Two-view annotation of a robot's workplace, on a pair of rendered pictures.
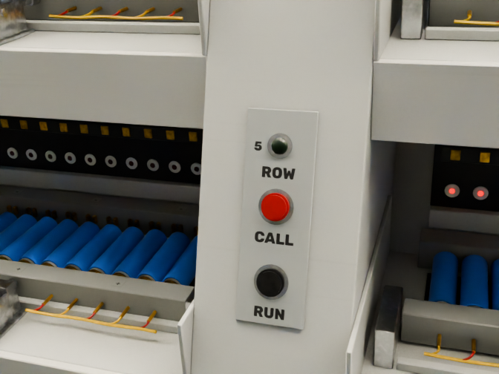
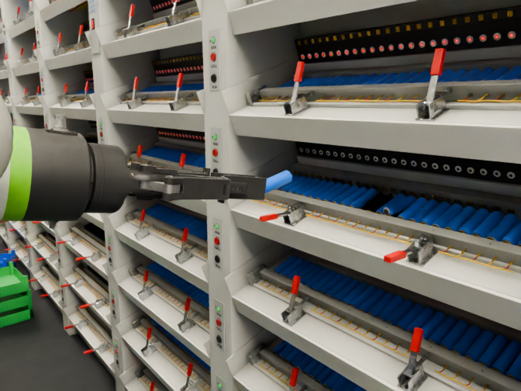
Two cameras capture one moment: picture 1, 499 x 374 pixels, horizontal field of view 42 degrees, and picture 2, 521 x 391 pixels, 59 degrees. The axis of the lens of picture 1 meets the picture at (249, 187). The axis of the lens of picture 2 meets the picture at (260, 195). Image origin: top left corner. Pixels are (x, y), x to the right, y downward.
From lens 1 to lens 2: 0.20 m
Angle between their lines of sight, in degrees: 35
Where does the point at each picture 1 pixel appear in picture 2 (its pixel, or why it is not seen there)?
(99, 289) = (479, 245)
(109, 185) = (481, 185)
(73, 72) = (474, 135)
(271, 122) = not seen: outside the picture
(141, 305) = (504, 257)
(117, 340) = (489, 273)
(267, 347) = not seen: outside the picture
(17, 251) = (430, 219)
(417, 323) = not seen: outside the picture
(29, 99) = (448, 147)
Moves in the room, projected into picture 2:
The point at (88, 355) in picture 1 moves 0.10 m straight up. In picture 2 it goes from (474, 278) to (481, 202)
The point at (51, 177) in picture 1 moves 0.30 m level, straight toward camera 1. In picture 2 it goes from (446, 179) to (467, 225)
